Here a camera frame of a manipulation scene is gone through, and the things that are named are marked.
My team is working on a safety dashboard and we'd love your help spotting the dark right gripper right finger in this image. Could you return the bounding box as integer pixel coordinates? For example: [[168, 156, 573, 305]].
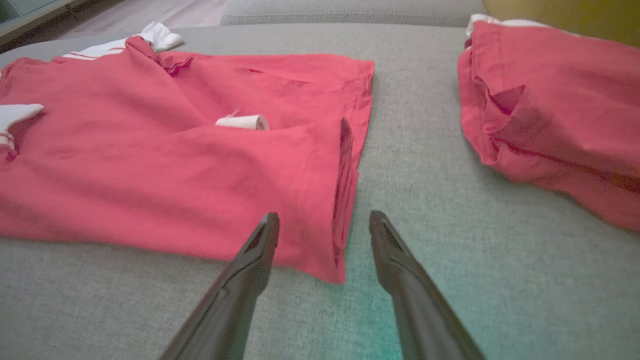
[[369, 210, 486, 360]]

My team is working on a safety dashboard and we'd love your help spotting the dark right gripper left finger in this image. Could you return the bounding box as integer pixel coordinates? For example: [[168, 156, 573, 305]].
[[160, 212, 280, 360]]

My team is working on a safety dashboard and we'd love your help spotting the red jersey with white trim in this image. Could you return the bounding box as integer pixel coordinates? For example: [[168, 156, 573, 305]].
[[0, 21, 375, 285]]

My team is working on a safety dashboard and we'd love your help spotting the red garment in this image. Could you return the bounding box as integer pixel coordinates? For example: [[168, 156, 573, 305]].
[[457, 13, 640, 232]]

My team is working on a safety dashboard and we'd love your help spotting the grey fabric sofa seat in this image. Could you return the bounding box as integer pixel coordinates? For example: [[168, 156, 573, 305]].
[[0, 22, 640, 360]]

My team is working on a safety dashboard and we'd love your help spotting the grey sofa back cushion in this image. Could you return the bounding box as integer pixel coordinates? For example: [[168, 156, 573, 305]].
[[220, 0, 487, 27]]

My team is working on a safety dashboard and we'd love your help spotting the mustard yellow cushion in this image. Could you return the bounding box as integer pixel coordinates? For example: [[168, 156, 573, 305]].
[[482, 0, 640, 48]]

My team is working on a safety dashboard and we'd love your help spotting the light low cabinet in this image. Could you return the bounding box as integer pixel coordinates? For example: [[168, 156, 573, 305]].
[[0, 0, 76, 38]]

